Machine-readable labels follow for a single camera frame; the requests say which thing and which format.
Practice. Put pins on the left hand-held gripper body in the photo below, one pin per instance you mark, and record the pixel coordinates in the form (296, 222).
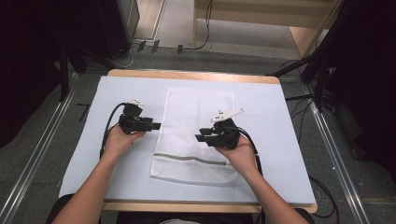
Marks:
(132, 123)

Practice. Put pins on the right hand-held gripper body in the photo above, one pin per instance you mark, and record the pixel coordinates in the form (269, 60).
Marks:
(227, 133)

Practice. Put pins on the white mesh laundry bag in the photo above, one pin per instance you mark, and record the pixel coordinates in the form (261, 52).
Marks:
(186, 137)

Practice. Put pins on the person's left hand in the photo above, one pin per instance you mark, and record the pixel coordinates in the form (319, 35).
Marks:
(118, 143)

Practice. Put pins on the person's right hand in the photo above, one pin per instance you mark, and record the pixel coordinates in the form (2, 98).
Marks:
(243, 157)

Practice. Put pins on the wooden table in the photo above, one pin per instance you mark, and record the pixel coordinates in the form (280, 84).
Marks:
(193, 75)

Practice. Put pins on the pale blue table mat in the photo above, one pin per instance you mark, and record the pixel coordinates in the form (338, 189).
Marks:
(130, 180)

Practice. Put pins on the black metal stand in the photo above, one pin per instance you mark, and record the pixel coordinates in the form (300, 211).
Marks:
(320, 77)
(64, 74)

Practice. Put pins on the black cabinet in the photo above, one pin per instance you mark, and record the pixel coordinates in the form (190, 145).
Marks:
(116, 25)

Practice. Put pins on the person's dark clothing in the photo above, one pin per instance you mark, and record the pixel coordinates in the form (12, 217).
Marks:
(60, 207)

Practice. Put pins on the light wooden bench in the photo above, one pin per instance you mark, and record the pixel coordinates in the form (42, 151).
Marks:
(258, 12)

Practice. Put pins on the metal floor rail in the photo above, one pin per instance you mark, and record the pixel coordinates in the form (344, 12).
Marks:
(37, 146)
(339, 168)

